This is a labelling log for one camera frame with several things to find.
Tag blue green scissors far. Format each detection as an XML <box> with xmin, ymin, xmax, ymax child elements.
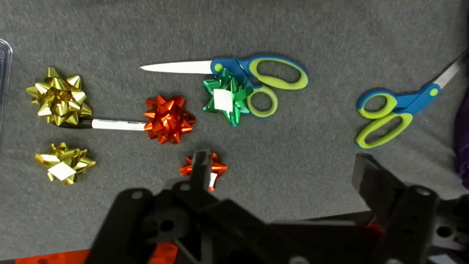
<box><xmin>355</xmin><ymin>53</ymin><xmax>468</xmax><ymax>150</ymax></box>

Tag small gold gift bow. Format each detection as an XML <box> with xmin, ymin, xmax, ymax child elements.
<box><xmin>34</xmin><ymin>142</ymin><xmax>97</xmax><ymax>185</ymax></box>

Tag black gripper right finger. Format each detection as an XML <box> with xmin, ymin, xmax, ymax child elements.
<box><xmin>352</xmin><ymin>153</ymin><xmax>406</xmax><ymax>220</ymax></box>

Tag blue green scissors near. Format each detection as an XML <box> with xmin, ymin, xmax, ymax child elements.
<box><xmin>142</xmin><ymin>56</ymin><xmax>310</xmax><ymax>117</ymax></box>

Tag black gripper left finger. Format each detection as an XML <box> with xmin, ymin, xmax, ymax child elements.
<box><xmin>191</xmin><ymin>150</ymin><xmax>211</xmax><ymax>191</ymax></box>

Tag small red gift bow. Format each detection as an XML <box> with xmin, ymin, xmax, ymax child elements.
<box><xmin>179</xmin><ymin>151</ymin><xmax>227</xmax><ymax>192</ymax></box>

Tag white marker pen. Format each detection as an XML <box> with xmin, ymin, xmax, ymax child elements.
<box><xmin>91</xmin><ymin>119</ymin><xmax>145</xmax><ymax>132</ymax></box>

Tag green gift bow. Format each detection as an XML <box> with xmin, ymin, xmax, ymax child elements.
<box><xmin>204</xmin><ymin>69</ymin><xmax>251</xmax><ymax>126</ymax></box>

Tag blue green scissors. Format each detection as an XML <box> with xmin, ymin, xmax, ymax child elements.
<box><xmin>142</xmin><ymin>56</ymin><xmax>310</xmax><ymax>117</ymax></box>
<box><xmin>355</xmin><ymin>53</ymin><xmax>468</xmax><ymax>150</ymax></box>

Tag large gold gift bow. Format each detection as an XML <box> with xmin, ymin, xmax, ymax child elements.
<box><xmin>25</xmin><ymin>66</ymin><xmax>93</xmax><ymax>128</ymax></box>

